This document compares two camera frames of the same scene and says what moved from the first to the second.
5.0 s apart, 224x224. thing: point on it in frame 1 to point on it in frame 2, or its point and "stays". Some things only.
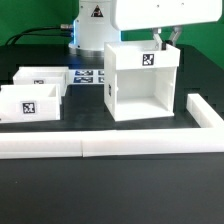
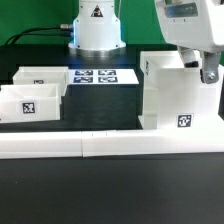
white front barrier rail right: x=152 y=141 stays
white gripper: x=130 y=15 to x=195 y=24
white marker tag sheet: x=86 y=76 stays
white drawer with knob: x=30 y=102 stays
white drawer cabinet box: x=140 y=80 to x=175 y=96
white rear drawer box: x=43 y=75 stays
